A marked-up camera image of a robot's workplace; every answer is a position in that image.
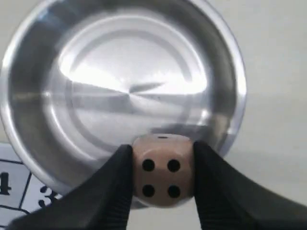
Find paper game board sheet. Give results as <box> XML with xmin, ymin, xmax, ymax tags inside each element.
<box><xmin>0</xmin><ymin>143</ymin><xmax>61</xmax><ymax>230</ymax></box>

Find wooden die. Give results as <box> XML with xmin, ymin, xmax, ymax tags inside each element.
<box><xmin>132</xmin><ymin>134</ymin><xmax>195</xmax><ymax>208</ymax></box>

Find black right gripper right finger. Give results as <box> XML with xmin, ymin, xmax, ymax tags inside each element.
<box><xmin>193</xmin><ymin>141</ymin><xmax>307</xmax><ymax>230</ymax></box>

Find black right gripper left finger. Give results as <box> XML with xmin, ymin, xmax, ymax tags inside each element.
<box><xmin>7</xmin><ymin>145</ymin><xmax>133</xmax><ymax>230</ymax></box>

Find stainless steel bowl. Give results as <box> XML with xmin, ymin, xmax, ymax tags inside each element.
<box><xmin>0</xmin><ymin>0</ymin><xmax>247</xmax><ymax>195</ymax></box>

